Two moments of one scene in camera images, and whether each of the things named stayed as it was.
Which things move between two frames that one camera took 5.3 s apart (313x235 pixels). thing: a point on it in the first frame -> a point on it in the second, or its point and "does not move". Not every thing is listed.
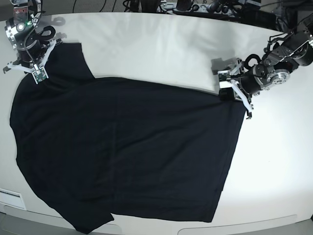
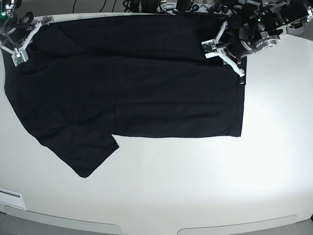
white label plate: x=12 y=198 does not move
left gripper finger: x=52 y=43 -> x=45 y=21
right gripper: x=253 y=82 -> x=239 y=44
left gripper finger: x=17 y=67 -> x=7 y=50
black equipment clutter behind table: x=279 y=15 does not move
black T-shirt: x=96 y=146 -> x=89 y=77
